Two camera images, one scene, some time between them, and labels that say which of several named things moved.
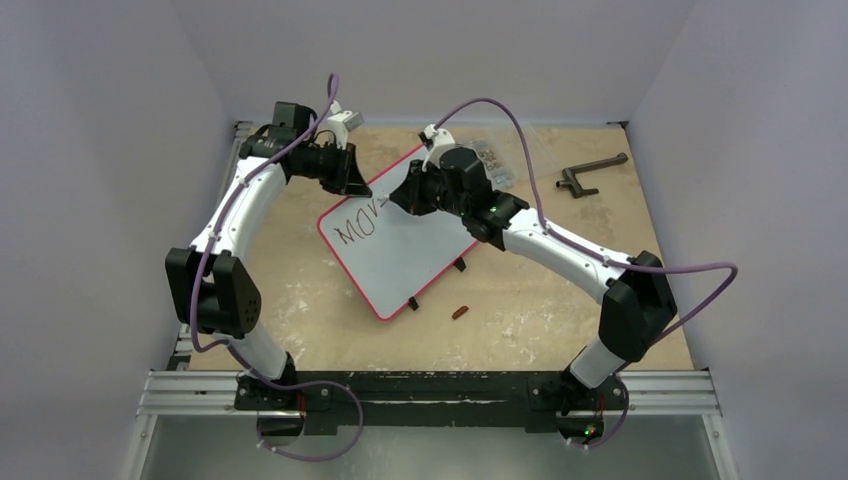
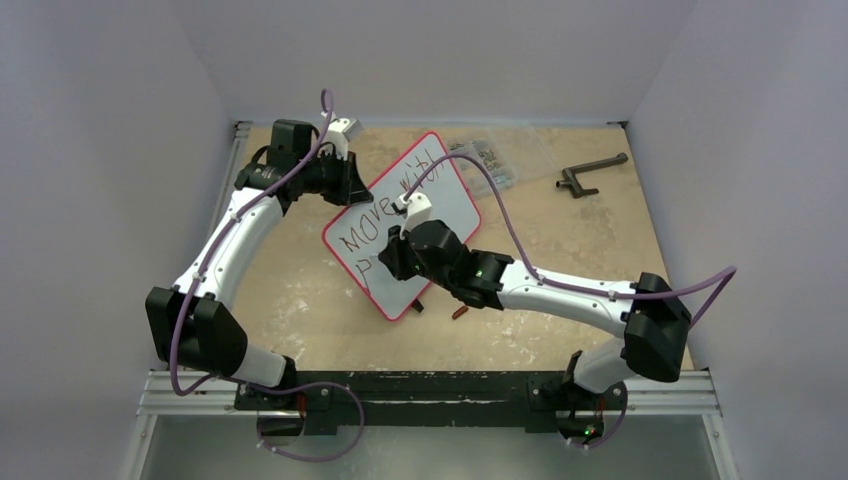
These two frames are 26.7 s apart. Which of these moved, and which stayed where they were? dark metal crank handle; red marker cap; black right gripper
Moved: black right gripper
Stayed: dark metal crank handle; red marker cap
